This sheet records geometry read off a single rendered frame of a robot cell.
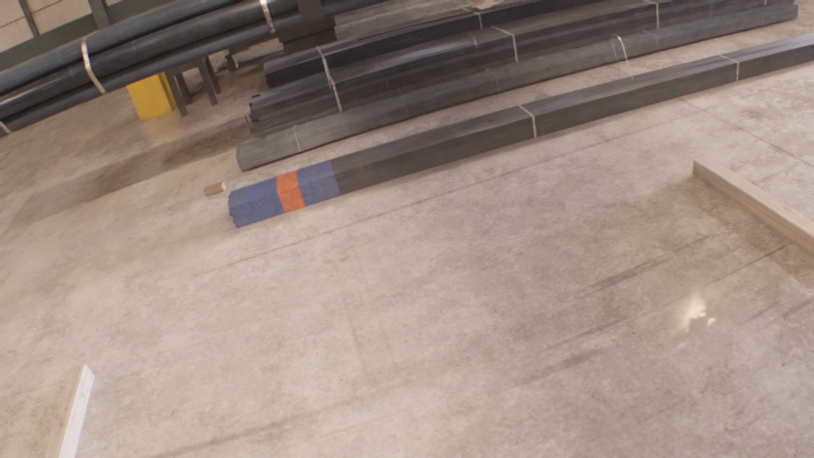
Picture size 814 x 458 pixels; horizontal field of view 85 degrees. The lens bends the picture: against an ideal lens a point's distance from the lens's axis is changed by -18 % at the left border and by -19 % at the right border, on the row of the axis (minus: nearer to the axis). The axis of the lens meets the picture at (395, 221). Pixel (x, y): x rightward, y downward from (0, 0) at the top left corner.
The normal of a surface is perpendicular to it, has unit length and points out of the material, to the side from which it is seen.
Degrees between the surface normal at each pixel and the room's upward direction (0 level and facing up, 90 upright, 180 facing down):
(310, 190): 90
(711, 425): 0
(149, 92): 90
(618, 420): 0
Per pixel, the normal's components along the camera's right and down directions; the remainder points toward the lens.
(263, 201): 0.22, 0.49
